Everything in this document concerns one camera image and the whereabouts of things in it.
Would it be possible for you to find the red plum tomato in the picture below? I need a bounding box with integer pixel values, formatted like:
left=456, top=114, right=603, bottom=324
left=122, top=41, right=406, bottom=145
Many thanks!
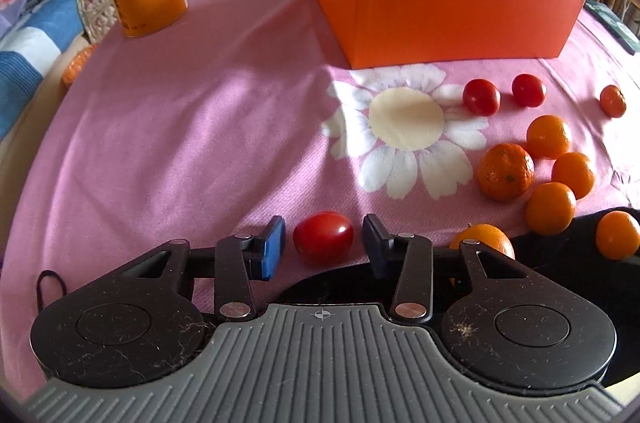
left=293, top=212, right=355, bottom=268

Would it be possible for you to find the textured orange mandarin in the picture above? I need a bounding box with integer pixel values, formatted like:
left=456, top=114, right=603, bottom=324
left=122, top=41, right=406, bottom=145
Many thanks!
left=475, top=143, right=535, bottom=203

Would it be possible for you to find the small orange fruit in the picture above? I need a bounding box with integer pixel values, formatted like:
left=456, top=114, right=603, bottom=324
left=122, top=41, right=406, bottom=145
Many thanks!
left=449, top=224, right=515, bottom=259
left=596, top=210, right=640, bottom=261

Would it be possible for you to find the pink flower-print cloth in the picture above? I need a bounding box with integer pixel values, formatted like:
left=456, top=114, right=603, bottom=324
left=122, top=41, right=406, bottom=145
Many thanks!
left=1, top=0, right=639, bottom=397

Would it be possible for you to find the smooth orange kumquat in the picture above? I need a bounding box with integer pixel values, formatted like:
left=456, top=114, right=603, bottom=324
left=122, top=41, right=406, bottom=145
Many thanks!
left=526, top=115, right=573, bottom=160
left=551, top=152, right=596, bottom=200
left=525, top=182, right=576, bottom=237

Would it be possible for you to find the black velvet cloth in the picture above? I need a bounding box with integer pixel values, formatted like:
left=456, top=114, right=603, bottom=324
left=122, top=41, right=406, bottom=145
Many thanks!
left=279, top=214, right=639, bottom=394

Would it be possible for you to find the round red cherry tomato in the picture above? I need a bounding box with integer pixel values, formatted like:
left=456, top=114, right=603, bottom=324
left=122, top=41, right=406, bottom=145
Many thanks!
left=462, top=78, right=501, bottom=116

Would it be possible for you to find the orange mandarin at cloth edge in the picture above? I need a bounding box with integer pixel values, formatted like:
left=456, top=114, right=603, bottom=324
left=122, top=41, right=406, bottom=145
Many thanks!
left=61, top=45, right=96, bottom=88

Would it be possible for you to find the small reddish-orange fruit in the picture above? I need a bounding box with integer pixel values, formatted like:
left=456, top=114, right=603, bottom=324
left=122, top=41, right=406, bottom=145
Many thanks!
left=599, top=85, right=627, bottom=118

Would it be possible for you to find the blue white striped blanket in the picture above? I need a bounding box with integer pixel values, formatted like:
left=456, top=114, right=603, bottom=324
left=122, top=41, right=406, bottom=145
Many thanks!
left=1, top=0, right=84, bottom=135

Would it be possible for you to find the teal paperback book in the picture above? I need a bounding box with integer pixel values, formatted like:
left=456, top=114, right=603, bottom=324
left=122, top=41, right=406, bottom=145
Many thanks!
left=585, top=0, right=640, bottom=56

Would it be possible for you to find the black hair tie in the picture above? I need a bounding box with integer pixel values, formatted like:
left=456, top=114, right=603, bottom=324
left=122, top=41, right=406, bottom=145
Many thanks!
left=34, top=269, right=68, bottom=312

